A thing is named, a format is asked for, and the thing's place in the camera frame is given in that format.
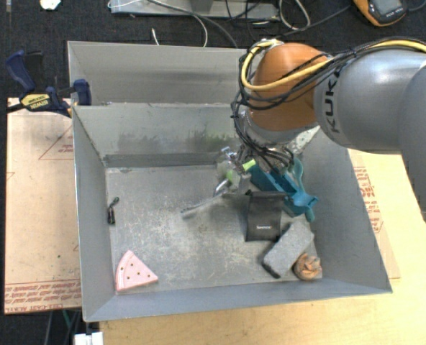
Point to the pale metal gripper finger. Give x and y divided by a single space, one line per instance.
202 206
223 186

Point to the black flat pouch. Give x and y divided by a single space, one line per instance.
265 217

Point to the grey metal bin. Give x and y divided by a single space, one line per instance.
184 250

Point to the teal plastic clamp tool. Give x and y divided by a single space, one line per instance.
295 196

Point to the grey sponge block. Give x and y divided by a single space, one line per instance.
288 248

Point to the small black clip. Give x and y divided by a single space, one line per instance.
111 215

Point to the pink triangular slice toy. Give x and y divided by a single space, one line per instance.
132 273

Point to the brown cardboard board red print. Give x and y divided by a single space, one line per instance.
36 192

